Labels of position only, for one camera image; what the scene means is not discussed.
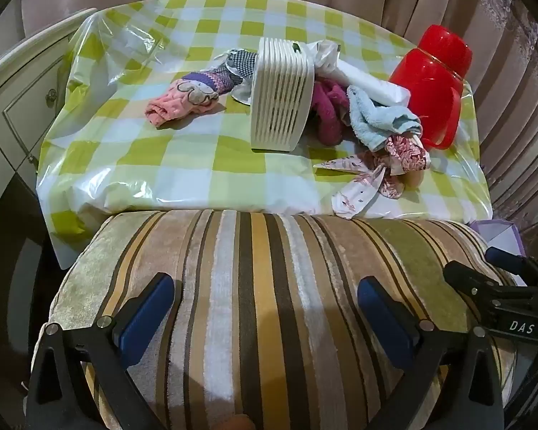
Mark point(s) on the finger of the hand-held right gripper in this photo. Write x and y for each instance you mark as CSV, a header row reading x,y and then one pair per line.
x,y
504,260
466,280

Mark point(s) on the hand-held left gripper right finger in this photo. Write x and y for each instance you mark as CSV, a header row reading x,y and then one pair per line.
x,y
385,322

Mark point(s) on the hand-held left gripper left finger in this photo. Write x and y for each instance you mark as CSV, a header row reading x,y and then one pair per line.
x,y
145,313

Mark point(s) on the red white floral cloth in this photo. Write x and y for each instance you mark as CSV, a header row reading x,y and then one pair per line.
x,y
399,156

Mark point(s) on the magenta knitted cloth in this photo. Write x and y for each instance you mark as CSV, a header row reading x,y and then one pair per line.
x,y
327,116

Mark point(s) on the purple white paper box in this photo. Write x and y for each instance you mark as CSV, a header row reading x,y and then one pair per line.
x,y
497,233

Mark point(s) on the round wooden lid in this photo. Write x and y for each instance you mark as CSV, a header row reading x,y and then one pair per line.
x,y
413,181

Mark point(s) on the striped velvet cushion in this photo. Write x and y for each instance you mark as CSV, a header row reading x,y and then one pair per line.
x,y
269,277

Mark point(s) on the green white checked plastic tablecloth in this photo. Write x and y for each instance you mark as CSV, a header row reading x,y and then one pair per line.
x,y
197,156

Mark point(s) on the pale blue terry towel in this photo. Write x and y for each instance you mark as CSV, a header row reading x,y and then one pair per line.
x,y
372,118

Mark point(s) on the red plastic thermos jug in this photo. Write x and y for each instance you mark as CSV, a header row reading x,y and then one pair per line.
x,y
426,67

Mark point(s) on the pink purple patterned sock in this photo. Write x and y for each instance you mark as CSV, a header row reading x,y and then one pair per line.
x,y
179,101

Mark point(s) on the white folded cloth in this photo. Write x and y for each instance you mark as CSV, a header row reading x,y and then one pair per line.
x,y
367,83

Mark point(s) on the cream wooden cabinet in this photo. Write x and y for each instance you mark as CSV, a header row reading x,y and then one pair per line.
x,y
22,112

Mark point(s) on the white slatted plastic box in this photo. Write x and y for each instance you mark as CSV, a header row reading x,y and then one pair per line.
x,y
278,98

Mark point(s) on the white plastic bag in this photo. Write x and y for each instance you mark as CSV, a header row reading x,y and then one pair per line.
x,y
325,56

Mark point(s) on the black white houndstooth cloth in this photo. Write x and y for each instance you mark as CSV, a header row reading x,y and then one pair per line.
x,y
244,62

